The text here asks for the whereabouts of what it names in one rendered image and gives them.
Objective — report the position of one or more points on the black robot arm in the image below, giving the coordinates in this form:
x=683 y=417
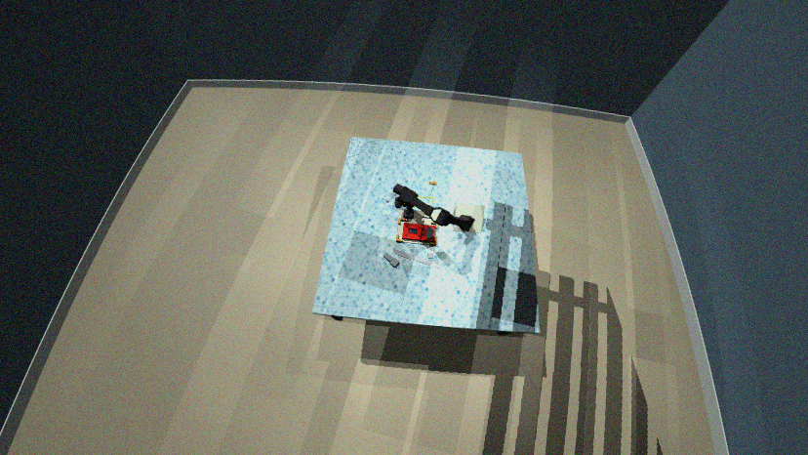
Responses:
x=444 y=218

